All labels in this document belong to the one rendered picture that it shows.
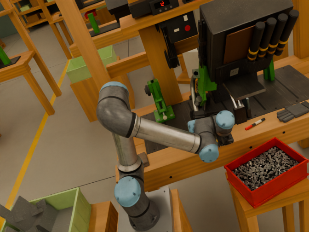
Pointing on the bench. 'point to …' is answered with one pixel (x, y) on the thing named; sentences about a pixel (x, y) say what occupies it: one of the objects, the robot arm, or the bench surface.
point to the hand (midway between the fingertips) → (220, 136)
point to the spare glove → (293, 111)
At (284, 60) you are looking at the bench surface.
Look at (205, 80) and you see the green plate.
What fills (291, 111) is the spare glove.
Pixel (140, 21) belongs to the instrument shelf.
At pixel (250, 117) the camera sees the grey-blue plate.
